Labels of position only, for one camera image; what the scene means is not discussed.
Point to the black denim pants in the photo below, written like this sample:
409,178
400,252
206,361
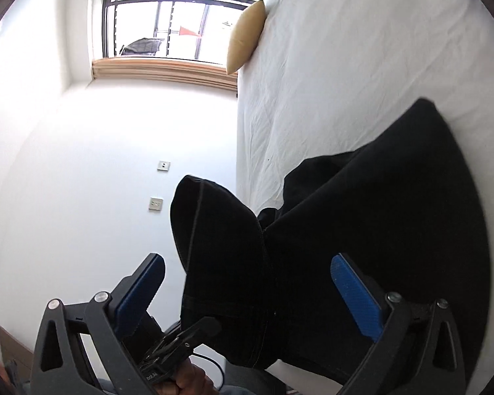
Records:
403,208

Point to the orange beige curtain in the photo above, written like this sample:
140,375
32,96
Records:
168,70

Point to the left hand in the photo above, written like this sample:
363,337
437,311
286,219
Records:
188,380

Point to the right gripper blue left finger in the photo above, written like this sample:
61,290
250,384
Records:
131,297

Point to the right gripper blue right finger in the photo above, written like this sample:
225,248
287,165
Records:
363,302

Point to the white wall socket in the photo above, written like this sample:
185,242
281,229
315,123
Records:
163,166

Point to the beige wall switch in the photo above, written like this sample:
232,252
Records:
155,204

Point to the yellow cushion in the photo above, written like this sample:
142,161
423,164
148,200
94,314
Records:
245,36

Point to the white bed sheet mattress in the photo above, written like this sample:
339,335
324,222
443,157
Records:
329,76

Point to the black framed window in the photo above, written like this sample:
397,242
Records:
193,30

